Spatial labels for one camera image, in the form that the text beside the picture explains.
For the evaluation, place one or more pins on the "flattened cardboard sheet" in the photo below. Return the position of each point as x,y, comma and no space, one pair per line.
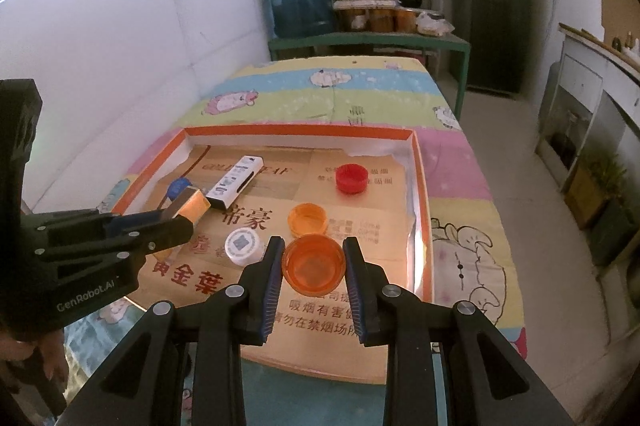
390,226

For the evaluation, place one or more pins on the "large orange translucent lid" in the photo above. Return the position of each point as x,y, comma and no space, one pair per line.
314,266

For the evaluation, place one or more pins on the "green table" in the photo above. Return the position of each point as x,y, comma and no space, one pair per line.
370,41

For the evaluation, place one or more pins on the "long white box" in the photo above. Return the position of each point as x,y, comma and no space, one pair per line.
235,181

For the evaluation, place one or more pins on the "person's left hand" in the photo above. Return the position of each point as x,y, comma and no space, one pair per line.
52,351

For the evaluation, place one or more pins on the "small orange cap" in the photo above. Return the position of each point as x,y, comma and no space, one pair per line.
307,220

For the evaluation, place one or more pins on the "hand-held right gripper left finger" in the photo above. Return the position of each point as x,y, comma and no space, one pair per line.
272,286

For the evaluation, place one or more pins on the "printed cartoon blanket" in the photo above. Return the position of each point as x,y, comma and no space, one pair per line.
400,90

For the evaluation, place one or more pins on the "dark green crate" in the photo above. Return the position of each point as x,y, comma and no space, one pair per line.
617,236

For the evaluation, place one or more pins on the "red bottle cap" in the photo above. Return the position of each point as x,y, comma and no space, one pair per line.
352,180

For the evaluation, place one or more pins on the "blue bottle cap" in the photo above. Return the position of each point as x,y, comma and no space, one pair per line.
177,190

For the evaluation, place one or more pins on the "orange food jar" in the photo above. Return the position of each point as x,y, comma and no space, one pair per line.
352,19
406,19
381,19

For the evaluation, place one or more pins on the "row of bottles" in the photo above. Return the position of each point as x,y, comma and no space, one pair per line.
627,43

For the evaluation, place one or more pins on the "small orange box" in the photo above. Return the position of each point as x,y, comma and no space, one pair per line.
192,206

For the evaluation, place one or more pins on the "white kitchen cabinet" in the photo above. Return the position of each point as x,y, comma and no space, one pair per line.
585,80

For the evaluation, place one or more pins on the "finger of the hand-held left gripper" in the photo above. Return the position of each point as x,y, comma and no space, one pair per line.
165,236
135,220

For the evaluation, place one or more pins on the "clear plastic bag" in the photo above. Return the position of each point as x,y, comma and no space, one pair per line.
434,24

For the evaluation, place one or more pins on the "crate of green plants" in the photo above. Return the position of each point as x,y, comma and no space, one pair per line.
597,186

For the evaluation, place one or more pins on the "white bottle cap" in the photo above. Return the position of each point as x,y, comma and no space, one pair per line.
243,247

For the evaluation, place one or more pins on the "cardboard panel on wall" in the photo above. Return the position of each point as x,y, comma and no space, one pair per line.
622,5

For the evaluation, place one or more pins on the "dark green refrigerator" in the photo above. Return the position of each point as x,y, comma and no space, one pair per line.
490,5

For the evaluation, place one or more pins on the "orange-rimmed shallow box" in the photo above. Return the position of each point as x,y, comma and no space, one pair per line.
300,131

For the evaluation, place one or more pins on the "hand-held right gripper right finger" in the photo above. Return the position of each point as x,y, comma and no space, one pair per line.
356,291

